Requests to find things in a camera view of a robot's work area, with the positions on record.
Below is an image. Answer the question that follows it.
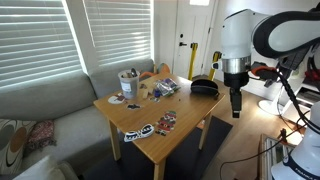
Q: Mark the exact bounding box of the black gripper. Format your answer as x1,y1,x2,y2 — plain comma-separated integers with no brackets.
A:
224,72,249,118

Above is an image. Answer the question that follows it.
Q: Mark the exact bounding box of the silver spoon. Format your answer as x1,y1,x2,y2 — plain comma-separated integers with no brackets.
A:
131,68,138,77

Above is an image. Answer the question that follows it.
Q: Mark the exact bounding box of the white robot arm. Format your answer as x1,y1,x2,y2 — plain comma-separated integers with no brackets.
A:
212,9,320,180

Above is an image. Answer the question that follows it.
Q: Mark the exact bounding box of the black glasses case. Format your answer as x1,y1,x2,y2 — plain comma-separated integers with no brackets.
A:
191,79,219,97

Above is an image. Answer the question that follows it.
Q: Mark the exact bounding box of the white floor lamp base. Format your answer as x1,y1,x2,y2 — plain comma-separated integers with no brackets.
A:
258,100,283,115

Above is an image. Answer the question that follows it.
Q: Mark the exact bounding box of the wooden table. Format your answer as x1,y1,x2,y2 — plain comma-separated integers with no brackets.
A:
94,73,224,180

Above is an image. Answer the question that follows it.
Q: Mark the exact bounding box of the orange octopus plush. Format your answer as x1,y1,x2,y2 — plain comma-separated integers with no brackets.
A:
140,63,170,78

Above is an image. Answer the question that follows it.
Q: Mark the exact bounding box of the small blue bottle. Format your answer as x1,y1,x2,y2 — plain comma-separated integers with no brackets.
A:
154,89,161,98

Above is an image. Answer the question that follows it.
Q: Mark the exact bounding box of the dark floor rug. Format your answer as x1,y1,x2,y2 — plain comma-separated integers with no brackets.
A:
83,116,232,180

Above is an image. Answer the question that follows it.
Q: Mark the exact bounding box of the white door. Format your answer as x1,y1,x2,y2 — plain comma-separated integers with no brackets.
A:
173,0,216,78

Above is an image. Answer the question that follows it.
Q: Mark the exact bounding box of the black white patterned sticker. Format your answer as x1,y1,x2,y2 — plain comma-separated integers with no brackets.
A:
124,124,154,142

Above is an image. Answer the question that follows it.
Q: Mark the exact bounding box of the small black sticker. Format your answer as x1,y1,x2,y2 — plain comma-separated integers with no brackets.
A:
127,104,141,110

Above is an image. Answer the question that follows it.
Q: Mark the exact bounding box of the round white sticker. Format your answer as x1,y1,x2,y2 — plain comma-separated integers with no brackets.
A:
108,94,125,104

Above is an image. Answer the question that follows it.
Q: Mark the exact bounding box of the grey sofa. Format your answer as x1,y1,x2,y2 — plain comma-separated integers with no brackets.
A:
0,59,154,180

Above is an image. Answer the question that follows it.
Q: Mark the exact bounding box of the red patterned cushion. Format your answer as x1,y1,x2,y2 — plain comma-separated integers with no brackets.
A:
26,120,56,151

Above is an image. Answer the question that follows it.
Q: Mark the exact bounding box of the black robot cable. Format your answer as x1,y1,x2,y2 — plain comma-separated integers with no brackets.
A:
218,66,320,180

